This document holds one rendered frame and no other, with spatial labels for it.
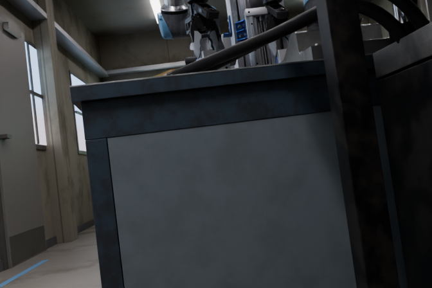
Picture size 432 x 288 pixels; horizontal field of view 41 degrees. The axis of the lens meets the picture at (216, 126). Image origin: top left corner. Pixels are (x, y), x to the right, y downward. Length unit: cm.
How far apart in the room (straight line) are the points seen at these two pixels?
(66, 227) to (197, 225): 492
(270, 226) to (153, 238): 28
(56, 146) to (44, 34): 120
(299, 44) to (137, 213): 69
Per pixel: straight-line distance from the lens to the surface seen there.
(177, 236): 137
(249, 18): 260
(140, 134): 136
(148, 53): 1027
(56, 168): 625
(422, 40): 118
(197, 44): 193
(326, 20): 109
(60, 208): 625
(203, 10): 190
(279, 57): 206
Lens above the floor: 57
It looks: 4 degrees up
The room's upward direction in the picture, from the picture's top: 7 degrees counter-clockwise
